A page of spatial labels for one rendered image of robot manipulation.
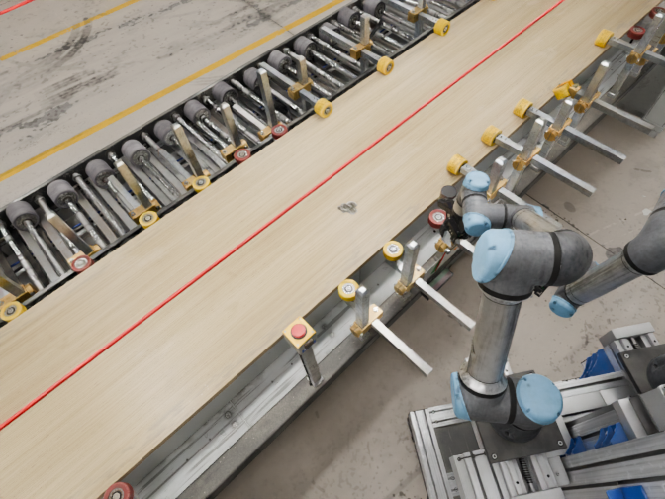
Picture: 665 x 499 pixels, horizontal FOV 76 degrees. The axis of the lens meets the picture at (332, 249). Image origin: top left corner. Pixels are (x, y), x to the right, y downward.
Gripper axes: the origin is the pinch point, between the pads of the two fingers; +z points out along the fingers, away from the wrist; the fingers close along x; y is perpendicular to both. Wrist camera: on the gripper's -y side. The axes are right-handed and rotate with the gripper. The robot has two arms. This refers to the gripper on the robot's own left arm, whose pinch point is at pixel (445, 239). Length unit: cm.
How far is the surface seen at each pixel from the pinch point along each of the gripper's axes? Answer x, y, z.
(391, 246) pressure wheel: -15.6, -10.7, 12.7
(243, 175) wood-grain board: -62, -71, 18
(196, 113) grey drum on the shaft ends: -75, -130, 25
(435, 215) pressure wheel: 7.8, -17.6, 10.7
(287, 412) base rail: -73, 31, 38
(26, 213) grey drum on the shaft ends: -163, -94, 33
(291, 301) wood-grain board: -60, -2, 17
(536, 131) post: 50, -26, -16
